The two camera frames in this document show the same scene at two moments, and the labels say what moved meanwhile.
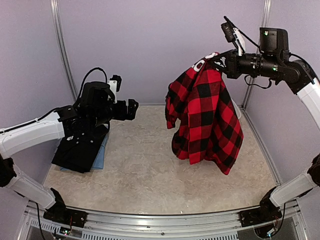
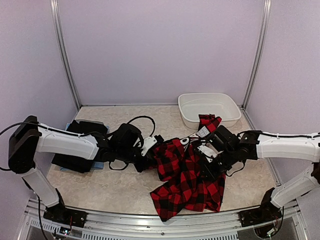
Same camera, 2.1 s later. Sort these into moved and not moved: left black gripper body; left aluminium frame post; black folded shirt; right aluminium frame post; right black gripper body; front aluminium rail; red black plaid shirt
Moved: left black gripper body; right black gripper body; red black plaid shirt
Not moved: left aluminium frame post; black folded shirt; right aluminium frame post; front aluminium rail
